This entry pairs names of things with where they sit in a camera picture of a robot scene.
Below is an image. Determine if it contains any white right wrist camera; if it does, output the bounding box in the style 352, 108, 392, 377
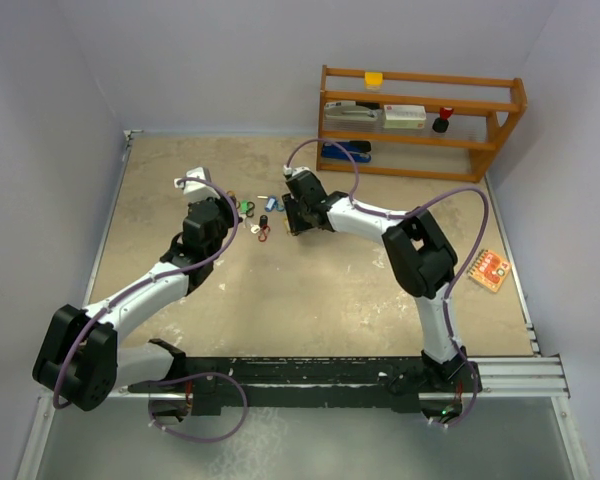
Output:
283, 165, 309, 179

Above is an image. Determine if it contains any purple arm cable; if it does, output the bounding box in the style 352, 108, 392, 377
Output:
52, 177, 249, 444
285, 138, 491, 431

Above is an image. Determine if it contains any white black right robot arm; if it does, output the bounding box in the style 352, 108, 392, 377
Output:
283, 167, 479, 391

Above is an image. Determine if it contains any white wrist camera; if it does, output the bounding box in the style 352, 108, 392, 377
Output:
173, 167, 217, 203
283, 165, 309, 179

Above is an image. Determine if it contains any white red cardboard box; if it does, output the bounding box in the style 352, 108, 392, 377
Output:
383, 104, 427, 130

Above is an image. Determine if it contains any blue tag key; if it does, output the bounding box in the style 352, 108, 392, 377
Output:
259, 196, 277, 212

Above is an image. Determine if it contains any blue black stapler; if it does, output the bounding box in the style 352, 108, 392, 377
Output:
321, 140, 372, 164

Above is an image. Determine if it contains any green tag key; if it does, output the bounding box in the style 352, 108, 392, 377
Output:
236, 201, 248, 219

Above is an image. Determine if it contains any orange packet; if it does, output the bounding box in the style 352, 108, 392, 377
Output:
468, 249, 512, 293

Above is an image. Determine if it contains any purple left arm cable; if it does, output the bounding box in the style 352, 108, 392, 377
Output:
52, 177, 249, 444

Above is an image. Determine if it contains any black key fob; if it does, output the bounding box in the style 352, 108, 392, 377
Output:
250, 215, 268, 234

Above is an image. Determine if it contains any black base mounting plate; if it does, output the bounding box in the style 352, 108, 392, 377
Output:
130, 356, 482, 416

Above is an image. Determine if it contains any wooden shelf rack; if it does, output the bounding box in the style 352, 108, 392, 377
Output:
317, 66, 527, 183

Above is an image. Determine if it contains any yellow lidded jar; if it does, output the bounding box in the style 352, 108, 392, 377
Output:
364, 71, 384, 91

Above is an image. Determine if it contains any black carabiner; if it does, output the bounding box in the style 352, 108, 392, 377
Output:
245, 201, 256, 218

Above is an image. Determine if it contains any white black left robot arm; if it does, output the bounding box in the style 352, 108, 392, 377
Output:
32, 197, 240, 411

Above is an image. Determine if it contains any red black stamp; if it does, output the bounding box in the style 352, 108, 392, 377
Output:
432, 107, 454, 133

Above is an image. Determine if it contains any grey stapler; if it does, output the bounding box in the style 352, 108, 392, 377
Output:
322, 100, 382, 132

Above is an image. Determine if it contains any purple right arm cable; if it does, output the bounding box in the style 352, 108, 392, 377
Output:
285, 138, 491, 431

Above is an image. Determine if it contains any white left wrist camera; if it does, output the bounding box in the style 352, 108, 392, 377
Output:
173, 167, 217, 203

